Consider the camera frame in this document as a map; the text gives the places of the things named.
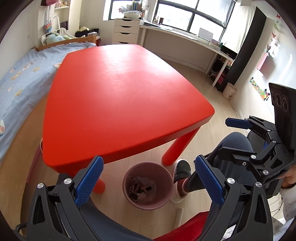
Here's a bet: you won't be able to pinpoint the small white floor bin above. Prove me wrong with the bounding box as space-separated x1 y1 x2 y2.
222 82 237 100

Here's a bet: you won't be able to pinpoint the bed with blue sheet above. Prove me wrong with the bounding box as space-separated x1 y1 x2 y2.
1 42 95 160

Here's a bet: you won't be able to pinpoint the person leg dark trousers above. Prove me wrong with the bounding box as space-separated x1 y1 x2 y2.
184 131 255 232

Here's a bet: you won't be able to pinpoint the white laptop on desk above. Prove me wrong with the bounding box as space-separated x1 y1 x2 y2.
198 28 213 42

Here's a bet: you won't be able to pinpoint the red chair seat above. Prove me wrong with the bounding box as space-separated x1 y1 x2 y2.
154 211 209 241

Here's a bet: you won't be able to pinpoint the black white shoe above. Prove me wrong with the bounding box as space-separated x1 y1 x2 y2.
170 159 191 204

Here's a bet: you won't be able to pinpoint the black card box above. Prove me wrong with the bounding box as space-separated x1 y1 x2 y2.
129 192 147 201

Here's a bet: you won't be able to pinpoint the white long desk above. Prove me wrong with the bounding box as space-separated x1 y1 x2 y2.
138 25 233 86

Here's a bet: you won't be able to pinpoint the red plastic table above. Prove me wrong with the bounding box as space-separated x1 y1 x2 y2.
42 44 216 194

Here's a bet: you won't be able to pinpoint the white drawer cabinet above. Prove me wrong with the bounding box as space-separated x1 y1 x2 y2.
112 18 142 44

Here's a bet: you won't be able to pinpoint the right hand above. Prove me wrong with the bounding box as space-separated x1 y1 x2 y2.
279 164 296 189

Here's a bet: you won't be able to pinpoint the black tall panel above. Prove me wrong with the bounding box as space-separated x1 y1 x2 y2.
224 7 266 85

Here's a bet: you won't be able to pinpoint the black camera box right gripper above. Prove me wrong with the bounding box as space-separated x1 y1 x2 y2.
268 83 296 150

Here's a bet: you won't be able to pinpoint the pink trash bin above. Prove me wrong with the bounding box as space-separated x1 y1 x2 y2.
122 162 173 210

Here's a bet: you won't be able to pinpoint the green plush toy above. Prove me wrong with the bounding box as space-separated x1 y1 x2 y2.
45 33 71 45

